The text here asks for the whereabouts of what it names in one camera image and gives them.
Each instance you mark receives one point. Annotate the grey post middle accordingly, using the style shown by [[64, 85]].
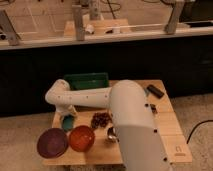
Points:
[[78, 22]]

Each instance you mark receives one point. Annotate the purple bowl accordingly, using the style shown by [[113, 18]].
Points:
[[52, 143]]

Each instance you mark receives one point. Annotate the red bowl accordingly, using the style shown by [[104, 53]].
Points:
[[81, 138]]

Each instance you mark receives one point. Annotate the green plastic tray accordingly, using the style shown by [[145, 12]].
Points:
[[87, 80]]

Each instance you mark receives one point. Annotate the grey post left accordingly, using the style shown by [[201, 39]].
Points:
[[8, 29]]

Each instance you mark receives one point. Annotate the green sponge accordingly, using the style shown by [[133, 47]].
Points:
[[67, 123]]

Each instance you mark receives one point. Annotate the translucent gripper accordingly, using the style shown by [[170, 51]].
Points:
[[71, 111]]

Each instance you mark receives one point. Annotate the dark grapes bunch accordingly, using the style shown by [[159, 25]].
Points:
[[100, 120]]

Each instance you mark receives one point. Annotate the black rectangular block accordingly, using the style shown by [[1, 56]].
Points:
[[154, 90]]

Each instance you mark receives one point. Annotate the round dark object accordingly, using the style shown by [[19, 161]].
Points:
[[153, 108]]

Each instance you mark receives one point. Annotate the grey post right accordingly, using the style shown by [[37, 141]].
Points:
[[177, 8]]

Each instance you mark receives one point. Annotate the metal cup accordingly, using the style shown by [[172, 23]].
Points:
[[111, 134]]

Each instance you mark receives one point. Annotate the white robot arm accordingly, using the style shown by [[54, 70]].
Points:
[[140, 143]]

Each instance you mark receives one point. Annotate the grey post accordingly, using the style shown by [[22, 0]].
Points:
[[78, 22], [177, 8], [8, 29]]

